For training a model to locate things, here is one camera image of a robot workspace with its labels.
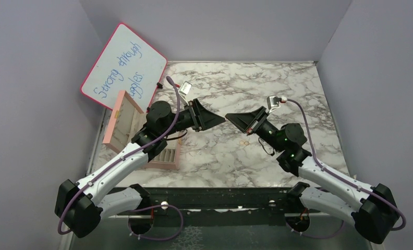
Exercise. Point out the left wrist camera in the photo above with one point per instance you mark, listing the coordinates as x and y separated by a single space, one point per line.
184 89

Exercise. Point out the pink framed whiteboard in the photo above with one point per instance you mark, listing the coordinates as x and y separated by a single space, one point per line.
126 63

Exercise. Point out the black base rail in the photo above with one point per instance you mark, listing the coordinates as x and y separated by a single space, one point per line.
216 206

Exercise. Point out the pink jewelry box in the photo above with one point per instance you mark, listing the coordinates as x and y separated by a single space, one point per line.
126 120

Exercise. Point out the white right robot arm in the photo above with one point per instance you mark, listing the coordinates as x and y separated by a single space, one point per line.
370 209

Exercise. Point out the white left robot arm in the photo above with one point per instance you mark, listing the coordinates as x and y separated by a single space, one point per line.
81 205

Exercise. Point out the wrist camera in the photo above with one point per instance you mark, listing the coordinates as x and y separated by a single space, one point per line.
273 103
184 89

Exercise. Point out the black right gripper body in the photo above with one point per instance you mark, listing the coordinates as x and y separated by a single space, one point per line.
254 126

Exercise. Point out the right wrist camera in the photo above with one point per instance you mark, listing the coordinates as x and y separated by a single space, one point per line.
273 103

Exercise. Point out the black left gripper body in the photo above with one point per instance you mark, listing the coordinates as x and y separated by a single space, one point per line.
191 121

